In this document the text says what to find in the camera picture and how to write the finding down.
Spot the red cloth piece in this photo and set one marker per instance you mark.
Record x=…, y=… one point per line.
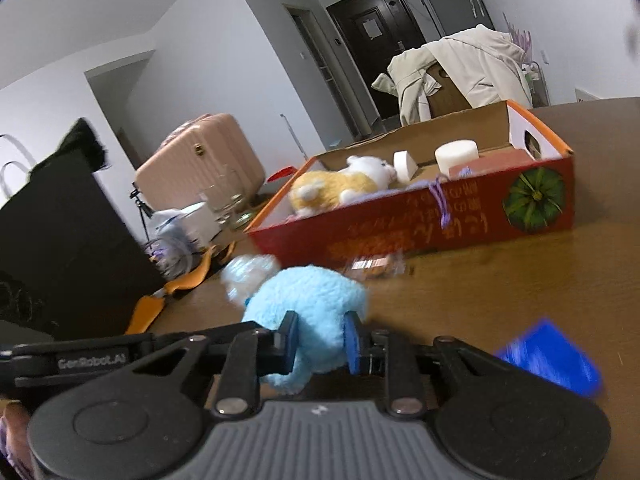
x=280, y=174

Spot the grey tall cabinet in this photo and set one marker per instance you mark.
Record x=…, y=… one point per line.
x=450, y=5

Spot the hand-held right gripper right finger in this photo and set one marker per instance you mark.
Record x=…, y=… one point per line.
x=352, y=344

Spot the white wedge sponge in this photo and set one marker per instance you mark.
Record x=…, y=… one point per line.
x=404, y=165

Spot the light blue plush toy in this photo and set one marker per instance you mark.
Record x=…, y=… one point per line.
x=310, y=300

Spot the shiny snack wrapper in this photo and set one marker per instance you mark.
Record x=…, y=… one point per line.
x=375, y=265

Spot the white utility cart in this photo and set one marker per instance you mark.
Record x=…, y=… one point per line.
x=537, y=80

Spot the yellow and white plush toy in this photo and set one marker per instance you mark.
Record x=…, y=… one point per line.
x=330, y=185

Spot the white cylinder sponge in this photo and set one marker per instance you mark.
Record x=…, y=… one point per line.
x=456, y=155

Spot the clear plastic wrapped packet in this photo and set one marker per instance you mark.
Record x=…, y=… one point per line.
x=245, y=272

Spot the blue packet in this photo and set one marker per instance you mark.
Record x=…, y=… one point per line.
x=550, y=355

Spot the purple dried plant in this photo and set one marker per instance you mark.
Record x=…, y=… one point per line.
x=520, y=40

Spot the clear glass vase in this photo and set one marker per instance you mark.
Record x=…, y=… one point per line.
x=222, y=205

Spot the black bag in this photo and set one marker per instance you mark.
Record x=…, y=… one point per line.
x=60, y=240

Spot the white plastic bag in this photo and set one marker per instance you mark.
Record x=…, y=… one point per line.
x=185, y=225

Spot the red cardboard box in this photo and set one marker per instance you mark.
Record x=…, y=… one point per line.
x=400, y=230

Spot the pink ribbed suitcase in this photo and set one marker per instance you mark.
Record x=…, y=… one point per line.
x=200, y=160

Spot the lavender fuzzy cloth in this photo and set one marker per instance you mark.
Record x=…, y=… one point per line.
x=417, y=186

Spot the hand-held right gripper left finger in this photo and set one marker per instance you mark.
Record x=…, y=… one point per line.
x=292, y=342

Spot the small black tripod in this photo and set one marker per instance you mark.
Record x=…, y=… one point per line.
x=141, y=205

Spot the person's left hand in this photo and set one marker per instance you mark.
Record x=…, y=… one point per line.
x=15, y=420

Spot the dark entrance door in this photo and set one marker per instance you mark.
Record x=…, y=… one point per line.
x=370, y=60

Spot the brown cardboard carton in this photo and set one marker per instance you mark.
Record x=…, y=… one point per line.
x=450, y=95

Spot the beige coat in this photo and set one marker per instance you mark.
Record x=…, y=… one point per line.
x=480, y=65

